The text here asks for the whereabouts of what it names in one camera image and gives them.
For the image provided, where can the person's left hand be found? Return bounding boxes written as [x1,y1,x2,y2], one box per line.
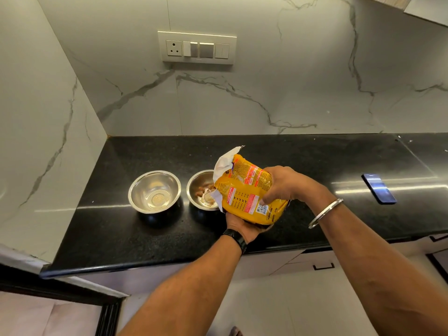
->
[225,212,274,245]

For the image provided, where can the person's right hand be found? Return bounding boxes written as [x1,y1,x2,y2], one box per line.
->
[259,166,337,210]

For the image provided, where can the yellow snack packet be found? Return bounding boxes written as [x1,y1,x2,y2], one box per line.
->
[211,146,290,226]

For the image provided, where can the person's right forearm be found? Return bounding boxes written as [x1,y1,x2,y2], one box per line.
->
[308,203,448,336]

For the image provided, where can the person's left forearm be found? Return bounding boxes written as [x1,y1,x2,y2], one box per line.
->
[117,235,243,336]

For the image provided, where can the black wrist band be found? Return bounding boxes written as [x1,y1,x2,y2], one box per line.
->
[222,229,248,255]

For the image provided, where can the silver metal bangle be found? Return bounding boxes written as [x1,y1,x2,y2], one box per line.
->
[308,199,344,229]

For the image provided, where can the snack pieces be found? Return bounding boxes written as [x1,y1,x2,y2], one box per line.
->
[195,184,218,208]

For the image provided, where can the steel bowl with snacks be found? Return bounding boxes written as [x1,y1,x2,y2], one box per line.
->
[186,169,221,211]

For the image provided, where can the white cabinet drawer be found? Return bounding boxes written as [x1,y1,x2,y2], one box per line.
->
[271,251,342,276]

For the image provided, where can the dark blue smartphone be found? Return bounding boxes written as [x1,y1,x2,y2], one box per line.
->
[361,173,397,205]

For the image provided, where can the empty steel bowl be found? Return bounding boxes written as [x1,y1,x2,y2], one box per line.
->
[128,170,182,214]

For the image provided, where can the white wall switchboard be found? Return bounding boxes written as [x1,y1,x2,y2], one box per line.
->
[157,31,237,65]

